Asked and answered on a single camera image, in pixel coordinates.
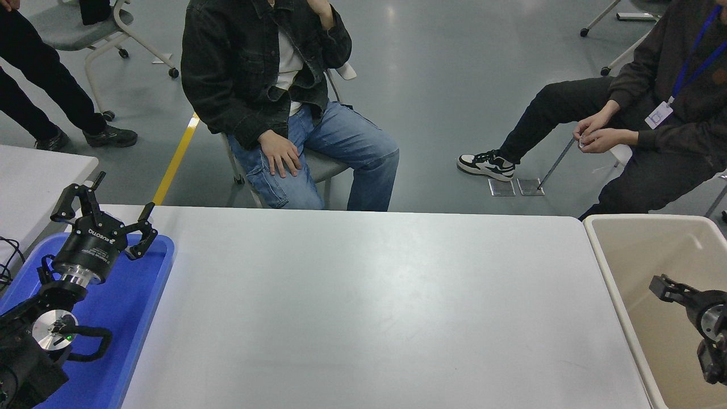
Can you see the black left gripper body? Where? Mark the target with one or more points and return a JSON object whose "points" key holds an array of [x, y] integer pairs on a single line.
{"points": [[91, 250]]}

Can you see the white chair with dark legs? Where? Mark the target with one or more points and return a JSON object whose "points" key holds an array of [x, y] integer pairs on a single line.
{"points": [[620, 154]]}

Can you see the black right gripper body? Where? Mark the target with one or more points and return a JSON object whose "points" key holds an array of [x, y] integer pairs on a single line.
{"points": [[697, 309]]}

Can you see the white side table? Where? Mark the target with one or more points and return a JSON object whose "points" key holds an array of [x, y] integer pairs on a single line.
{"points": [[28, 182]]}

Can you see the person's left hand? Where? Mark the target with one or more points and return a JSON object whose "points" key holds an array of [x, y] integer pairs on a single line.
{"points": [[321, 11], [602, 141]]}

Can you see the person's right hand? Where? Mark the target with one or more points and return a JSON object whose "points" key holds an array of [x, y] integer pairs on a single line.
{"points": [[592, 125], [279, 152]]}

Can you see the person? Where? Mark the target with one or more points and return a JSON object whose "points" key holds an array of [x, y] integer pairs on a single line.
{"points": [[34, 62], [227, 57], [642, 62]]}

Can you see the large pale plastic bin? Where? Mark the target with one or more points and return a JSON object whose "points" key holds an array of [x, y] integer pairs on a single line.
{"points": [[642, 267]]}

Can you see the grey chair with metal legs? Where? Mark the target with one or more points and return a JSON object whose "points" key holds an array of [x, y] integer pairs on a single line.
{"points": [[326, 167]]}

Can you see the square metal floor plate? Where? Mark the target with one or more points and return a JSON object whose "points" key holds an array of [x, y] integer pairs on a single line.
{"points": [[529, 187], [501, 187]]}

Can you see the person's hand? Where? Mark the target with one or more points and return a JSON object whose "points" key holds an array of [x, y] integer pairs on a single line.
{"points": [[8, 3]]}

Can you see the white chair base with casters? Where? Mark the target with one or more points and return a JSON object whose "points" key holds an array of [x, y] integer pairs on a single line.
{"points": [[636, 16]]}

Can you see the black bag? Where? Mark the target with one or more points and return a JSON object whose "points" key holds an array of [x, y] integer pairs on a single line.
{"points": [[95, 11]]}

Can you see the blue plastic tray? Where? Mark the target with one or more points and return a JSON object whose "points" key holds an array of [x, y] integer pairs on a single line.
{"points": [[130, 301]]}

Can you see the grey office chair with casters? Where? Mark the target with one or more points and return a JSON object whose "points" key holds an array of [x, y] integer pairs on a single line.
{"points": [[62, 28]]}

